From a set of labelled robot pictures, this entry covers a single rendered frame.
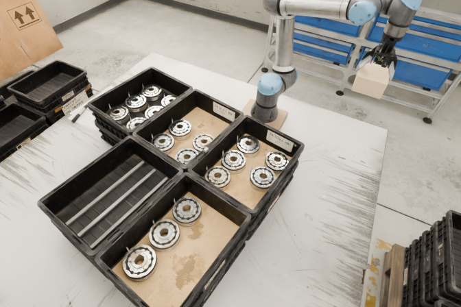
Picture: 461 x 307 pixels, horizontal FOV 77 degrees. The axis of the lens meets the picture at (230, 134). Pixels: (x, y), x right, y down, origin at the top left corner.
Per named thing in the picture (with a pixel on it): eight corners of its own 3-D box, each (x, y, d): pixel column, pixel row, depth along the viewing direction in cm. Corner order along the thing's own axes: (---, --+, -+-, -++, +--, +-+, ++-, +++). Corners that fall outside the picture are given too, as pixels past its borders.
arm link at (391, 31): (388, 16, 110) (411, 22, 108) (383, 28, 113) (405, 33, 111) (386, 25, 105) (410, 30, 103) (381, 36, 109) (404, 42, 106)
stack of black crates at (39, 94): (77, 105, 244) (56, 58, 212) (105, 117, 236) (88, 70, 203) (36, 135, 219) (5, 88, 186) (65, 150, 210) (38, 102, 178)
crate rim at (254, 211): (245, 117, 131) (245, 113, 129) (304, 148, 120) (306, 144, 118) (186, 174, 108) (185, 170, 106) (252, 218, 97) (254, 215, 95)
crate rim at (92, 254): (131, 138, 119) (129, 133, 118) (185, 174, 108) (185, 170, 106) (37, 206, 96) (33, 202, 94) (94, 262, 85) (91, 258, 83)
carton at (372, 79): (357, 72, 136) (363, 58, 131) (383, 79, 133) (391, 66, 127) (351, 90, 126) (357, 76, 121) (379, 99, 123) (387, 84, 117)
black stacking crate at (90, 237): (136, 153, 126) (130, 135, 118) (186, 188, 115) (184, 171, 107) (49, 220, 103) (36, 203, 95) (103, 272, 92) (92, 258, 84)
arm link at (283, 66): (265, 91, 159) (265, -17, 124) (280, 80, 167) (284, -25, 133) (284, 98, 153) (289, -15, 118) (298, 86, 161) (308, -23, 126)
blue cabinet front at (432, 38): (355, 67, 273) (379, 7, 233) (438, 90, 253) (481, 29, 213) (354, 68, 271) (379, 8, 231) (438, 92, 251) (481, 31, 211)
